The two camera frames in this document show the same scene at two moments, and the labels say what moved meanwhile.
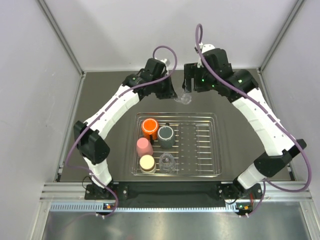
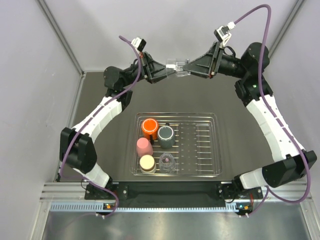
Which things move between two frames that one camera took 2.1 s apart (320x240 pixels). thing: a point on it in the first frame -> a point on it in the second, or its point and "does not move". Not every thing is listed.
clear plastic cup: (185, 98) -> (177, 64)
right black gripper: (191, 70) -> (207, 66)
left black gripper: (168, 93) -> (154, 71)
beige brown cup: (147, 164) does not move
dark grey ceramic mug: (166, 136) does not move
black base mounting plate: (173, 194) does not move
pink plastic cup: (144, 147) does not move
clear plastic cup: (167, 163) does not move
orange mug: (150, 127) does not move
